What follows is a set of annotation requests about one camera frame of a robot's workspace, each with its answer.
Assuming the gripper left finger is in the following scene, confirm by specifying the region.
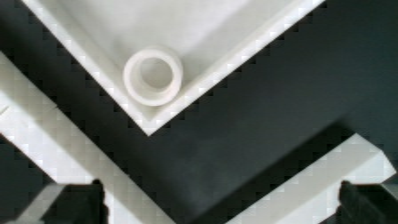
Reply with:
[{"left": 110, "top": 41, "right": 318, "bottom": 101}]
[{"left": 16, "top": 179, "right": 110, "bottom": 224}]

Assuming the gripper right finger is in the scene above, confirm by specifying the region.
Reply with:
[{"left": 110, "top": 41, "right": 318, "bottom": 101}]
[{"left": 336, "top": 181, "right": 398, "bottom": 224}]

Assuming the white square tabletop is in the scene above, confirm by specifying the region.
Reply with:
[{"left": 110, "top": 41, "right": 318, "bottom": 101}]
[{"left": 22, "top": 0, "right": 325, "bottom": 134}]

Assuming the white U-shaped fence wall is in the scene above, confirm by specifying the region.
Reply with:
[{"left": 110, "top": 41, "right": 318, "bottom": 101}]
[{"left": 0, "top": 53, "right": 396, "bottom": 224}]

